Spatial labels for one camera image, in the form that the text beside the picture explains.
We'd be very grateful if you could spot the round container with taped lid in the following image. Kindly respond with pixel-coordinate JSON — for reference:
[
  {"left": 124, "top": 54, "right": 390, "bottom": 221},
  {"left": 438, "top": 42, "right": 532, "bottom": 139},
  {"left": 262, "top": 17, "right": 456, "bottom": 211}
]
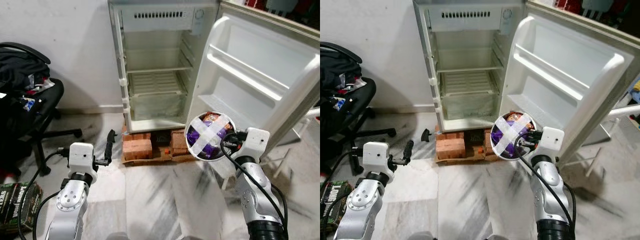
[
  {"left": 184, "top": 111, "right": 236, "bottom": 162},
  {"left": 489, "top": 112, "right": 537, "bottom": 161}
]

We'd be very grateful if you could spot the grey mini fridge door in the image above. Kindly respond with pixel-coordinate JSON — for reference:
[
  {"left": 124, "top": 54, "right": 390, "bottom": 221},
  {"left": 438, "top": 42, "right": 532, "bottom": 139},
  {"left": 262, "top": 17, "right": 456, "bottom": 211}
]
[
  {"left": 184, "top": 0, "right": 321, "bottom": 158},
  {"left": 497, "top": 0, "right": 640, "bottom": 168}
]

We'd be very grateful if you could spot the white ribbed fridge shelf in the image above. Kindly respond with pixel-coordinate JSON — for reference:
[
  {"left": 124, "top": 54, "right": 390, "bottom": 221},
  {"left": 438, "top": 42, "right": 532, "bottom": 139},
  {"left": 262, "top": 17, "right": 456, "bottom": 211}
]
[
  {"left": 439, "top": 71, "right": 501, "bottom": 97},
  {"left": 129, "top": 71, "right": 190, "bottom": 97}
]

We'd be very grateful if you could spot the thin white fridge shelf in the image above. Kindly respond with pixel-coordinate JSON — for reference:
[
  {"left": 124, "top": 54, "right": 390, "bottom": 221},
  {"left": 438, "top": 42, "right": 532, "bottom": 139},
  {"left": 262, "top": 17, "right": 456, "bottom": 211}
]
[
  {"left": 125, "top": 64, "right": 195, "bottom": 76},
  {"left": 436, "top": 64, "right": 505, "bottom": 76}
]

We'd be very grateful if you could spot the white mini fridge cabinet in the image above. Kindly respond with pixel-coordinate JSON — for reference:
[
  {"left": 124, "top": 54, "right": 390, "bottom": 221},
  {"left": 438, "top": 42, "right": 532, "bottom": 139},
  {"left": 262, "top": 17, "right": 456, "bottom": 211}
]
[
  {"left": 412, "top": 0, "right": 530, "bottom": 135},
  {"left": 107, "top": 0, "right": 222, "bottom": 135}
]

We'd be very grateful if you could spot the orange brick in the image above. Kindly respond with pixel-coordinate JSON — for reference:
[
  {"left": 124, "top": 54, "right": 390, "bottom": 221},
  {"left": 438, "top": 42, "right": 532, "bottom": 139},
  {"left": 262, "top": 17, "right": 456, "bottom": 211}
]
[
  {"left": 122, "top": 138, "right": 154, "bottom": 162},
  {"left": 436, "top": 139, "right": 467, "bottom": 162},
  {"left": 482, "top": 131, "right": 494, "bottom": 157},
  {"left": 170, "top": 130, "right": 190, "bottom": 157}
]

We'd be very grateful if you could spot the brown cardboard sheet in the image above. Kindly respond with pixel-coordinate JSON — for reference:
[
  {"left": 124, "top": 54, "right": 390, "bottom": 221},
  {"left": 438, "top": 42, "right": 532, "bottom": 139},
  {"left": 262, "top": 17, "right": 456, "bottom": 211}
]
[
  {"left": 120, "top": 148, "right": 197, "bottom": 167},
  {"left": 434, "top": 149, "right": 501, "bottom": 166}
]

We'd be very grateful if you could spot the translucent crisper drawer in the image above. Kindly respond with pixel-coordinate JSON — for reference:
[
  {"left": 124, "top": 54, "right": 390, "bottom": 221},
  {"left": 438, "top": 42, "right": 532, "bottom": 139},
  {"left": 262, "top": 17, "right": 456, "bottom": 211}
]
[
  {"left": 129, "top": 94, "right": 190, "bottom": 122},
  {"left": 440, "top": 94, "right": 501, "bottom": 122}
]

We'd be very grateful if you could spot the black office chair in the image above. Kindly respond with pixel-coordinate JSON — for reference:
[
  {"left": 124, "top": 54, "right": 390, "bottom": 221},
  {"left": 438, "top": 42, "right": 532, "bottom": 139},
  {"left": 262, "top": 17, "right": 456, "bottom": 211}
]
[
  {"left": 0, "top": 42, "right": 84, "bottom": 177},
  {"left": 320, "top": 42, "right": 397, "bottom": 177}
]

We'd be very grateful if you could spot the dark green printed carton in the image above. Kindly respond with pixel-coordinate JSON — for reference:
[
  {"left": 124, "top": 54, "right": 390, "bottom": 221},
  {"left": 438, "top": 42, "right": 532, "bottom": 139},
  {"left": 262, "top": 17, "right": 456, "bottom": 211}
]
[
  {"left": 320, "top": 180, "right": 355, "bottom": 236},
  {"left": 0, "top": 181, "right": 44, "bottom": 236}
]

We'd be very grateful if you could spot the grey folding chair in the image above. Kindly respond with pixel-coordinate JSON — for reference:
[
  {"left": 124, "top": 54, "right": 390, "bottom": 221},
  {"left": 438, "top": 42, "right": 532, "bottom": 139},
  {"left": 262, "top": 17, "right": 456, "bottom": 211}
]
[
  {"left": 575, "top": 104, "right": 640, "bottom": 166},
  {"left": 259, "top": 106, "right": 321, "bottom": 180}
]

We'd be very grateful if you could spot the black clothes pile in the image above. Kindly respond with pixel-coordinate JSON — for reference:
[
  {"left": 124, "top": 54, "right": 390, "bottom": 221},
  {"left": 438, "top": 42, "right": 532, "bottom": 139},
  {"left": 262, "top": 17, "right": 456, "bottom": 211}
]
[
  {"left": 0, "top": 47, "right": 52, "bottom": 103},
  {"left": 320, "top": 47, "right": 366, "bottom": 101}
]

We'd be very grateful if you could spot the white freezer compartment panel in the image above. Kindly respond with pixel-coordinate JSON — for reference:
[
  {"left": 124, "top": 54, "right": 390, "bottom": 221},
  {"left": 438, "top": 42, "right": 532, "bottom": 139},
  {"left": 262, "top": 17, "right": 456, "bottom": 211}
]
[
  {"left": 120, "top": 5, "right": 207, "bottom": 35},
  {"left": 427, "top": 5, "right": 516, "bottom": 35}
]

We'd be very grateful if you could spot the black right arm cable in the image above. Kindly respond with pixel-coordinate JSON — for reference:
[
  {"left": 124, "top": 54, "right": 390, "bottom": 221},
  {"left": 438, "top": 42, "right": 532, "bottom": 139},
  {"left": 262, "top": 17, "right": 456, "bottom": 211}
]
[
  {"left": 220, "top": 131, "right": 290, "bottom": 232},
  {"left": 513, "top": 131, "right": 577, "bottom": 236}
]

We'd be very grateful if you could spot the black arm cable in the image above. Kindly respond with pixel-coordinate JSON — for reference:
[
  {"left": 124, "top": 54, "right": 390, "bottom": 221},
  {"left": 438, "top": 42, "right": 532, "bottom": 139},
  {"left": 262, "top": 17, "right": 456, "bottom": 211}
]
[
  {"left": 320, "top": 146, "right": 365, "bottom": 240},
  {"left": 513, "top": 131, "right": 577, "bottom": 236},
  {"left": 16, "top": 146, "right": 71, "bottom": 240},
  {"left": 220, "top": 131, "right": 290, "bottom": 232}
]

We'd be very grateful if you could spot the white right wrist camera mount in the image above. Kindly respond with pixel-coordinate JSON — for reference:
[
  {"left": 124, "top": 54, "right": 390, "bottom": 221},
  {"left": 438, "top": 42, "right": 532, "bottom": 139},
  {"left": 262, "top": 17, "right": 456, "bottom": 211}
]
[
  {"left": 541, "top": 126, "right": 566, "bottom": 161},
  {"left": 243, "top": 127, "right": 271, "bottom": 162}
]

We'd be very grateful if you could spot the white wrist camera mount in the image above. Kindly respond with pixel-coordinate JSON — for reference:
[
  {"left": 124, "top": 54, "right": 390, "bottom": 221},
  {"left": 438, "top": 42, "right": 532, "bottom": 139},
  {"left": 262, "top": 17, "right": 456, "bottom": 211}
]
[
  {"left": 541, "top": 126, "right": 566, "bottom": 161},
  {"left": 243, "top": 127, "right": 271, "bottom": 162},
  {"left": 68, "top": 142, "right": 97, "bottom": 174},
  {"left": 362, "top": 142, "right": 391, "bottom": 174}
]

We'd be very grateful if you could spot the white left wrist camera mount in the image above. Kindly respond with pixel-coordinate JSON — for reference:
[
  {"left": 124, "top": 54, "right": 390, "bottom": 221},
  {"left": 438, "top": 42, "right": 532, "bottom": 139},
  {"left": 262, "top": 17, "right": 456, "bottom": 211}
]
[
  {"left": 362, "top": 142, "right": 391, "bottom": 174},
  {"left": 68, "top": 142, "right": 97, "bottom": 174}
]

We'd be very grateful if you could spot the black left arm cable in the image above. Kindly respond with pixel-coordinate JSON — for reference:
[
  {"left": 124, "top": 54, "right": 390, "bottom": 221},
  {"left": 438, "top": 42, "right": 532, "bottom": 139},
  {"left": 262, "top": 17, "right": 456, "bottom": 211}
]
[
  {"left": 320, "top": 146, "right": 365, "bottom": 240},
  {"left": 16, "top": 146, "right": 71, "bottom": 240}
]

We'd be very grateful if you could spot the white door shelf rail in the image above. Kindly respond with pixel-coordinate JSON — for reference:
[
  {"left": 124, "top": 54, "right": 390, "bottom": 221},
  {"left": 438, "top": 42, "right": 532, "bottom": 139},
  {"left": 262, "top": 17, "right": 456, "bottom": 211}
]
[
  {"left": 206, "top": 44, "right": 292, "bottom": 102},
  {"left": 512, "top": 43, "right": 627, "bottom": 102}
]

